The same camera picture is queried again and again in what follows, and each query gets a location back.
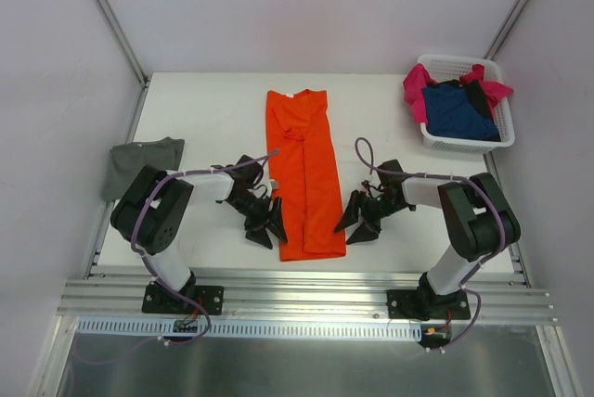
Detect orange t shirt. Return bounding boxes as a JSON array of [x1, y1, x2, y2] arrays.
[[265, 89, 346, 263]]

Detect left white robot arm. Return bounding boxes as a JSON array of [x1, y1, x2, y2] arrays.
[[110, 155, 288, 315]]

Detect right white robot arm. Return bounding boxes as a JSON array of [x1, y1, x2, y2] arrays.
[[335, 160, 521, 321]]

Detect blue t shirt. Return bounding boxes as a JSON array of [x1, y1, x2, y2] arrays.
[[422, 83, 500, 142]]

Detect pink t shirt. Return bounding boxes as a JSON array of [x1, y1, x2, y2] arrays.
[[403, 63, 514, 124]]

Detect grey folded t shirt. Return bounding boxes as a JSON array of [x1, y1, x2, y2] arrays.
[[101, 137, 185, 202]]

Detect black t shirt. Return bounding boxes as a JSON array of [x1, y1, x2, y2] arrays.
[[462, 80, 493, 120]]

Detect white plastic basket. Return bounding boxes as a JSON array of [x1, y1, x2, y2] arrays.
[[403, 54, 515, 154]]

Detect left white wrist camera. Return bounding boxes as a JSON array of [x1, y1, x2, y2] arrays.
[[268, 178, 279, 191]]

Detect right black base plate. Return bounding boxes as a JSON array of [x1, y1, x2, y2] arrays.
[[386, 288, 471, 321]]

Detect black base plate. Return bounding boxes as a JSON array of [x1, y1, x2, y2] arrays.
[[141, 283, 225, 315], [386, 288, 471, 321]]

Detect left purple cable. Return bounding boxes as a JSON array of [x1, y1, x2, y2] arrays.
[[73, 147, 282, 365]]

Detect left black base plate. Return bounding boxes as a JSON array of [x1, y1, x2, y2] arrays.
[[141, 283, 225, 315]]

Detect aluminium mounting rail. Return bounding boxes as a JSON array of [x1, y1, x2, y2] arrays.
[[58, 266, 559, 326]]

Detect white slotted cable duct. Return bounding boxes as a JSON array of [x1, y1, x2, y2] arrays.
[[77, 317, 421, 342]]

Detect left aluminium corner post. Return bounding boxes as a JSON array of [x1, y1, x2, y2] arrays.
[[94, 0, 149, 87]]

